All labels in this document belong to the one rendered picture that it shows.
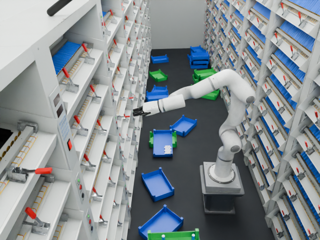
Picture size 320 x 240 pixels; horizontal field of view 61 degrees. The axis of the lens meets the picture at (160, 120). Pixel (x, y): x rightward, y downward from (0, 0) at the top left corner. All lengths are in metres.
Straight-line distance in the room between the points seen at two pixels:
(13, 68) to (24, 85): 0.14
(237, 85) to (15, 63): 1.31
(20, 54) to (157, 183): 2.11
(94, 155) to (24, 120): 0.55
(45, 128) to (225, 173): 1.59
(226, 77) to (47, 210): 1.21
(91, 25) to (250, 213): 1.88
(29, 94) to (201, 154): 2.35
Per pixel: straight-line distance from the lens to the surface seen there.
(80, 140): 1.10
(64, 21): 0.95
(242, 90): 1.70
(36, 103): 0.79
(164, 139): 2.98
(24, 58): 0.69
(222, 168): 2.13
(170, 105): 1.68
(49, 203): 0.89
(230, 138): 1.92
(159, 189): 2.56
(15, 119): 0.84
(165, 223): 2.33
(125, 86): 2.27
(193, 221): 2.36
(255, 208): 2.52
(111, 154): 1.61
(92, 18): 1.40
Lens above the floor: 1.89
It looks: 33 degrees down
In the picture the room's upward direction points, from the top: 2 degrees counter-clockwise
